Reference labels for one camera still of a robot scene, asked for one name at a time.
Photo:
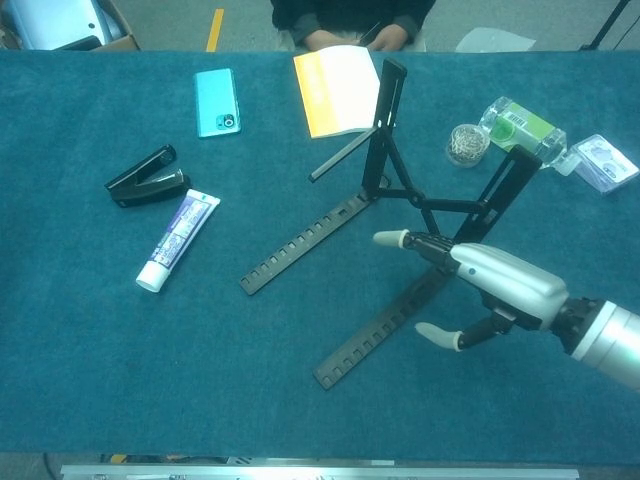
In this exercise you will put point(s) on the white purple toothpaste tube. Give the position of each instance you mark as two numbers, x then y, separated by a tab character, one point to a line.
180	235

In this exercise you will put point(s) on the black stapler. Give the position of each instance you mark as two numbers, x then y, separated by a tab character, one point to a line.
150	192

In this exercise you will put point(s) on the teal smartphone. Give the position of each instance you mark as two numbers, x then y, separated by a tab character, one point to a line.
215	100

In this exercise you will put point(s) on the aluminium frame rail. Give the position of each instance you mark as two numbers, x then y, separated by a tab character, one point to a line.
320	472

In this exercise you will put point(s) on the clear plastic box blue contents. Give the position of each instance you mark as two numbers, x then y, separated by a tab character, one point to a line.
605	165

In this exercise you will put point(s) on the clear bottle green label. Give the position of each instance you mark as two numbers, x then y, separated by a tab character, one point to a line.
525	127

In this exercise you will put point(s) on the black tripod leg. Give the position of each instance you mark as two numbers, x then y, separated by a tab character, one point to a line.
605	27

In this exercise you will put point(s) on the cardboard box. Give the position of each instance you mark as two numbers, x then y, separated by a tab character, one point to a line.
127	42

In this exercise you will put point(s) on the clear jar of paper clips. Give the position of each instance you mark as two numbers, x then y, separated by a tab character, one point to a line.
467	145

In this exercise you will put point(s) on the teal table cloth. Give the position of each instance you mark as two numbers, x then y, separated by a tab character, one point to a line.
200	400

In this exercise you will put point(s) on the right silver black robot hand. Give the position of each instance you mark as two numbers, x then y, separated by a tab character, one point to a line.
515	285

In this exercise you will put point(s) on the silver device in cardboard box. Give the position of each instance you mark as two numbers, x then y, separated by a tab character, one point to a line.
50	20

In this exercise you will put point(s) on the seated person dark jacket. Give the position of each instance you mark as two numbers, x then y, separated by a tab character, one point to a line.
350	15

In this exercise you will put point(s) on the black folding laptop stand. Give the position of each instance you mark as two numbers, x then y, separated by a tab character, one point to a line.
377	155

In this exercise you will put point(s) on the yellow white notebook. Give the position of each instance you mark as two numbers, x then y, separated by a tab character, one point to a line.
335	95

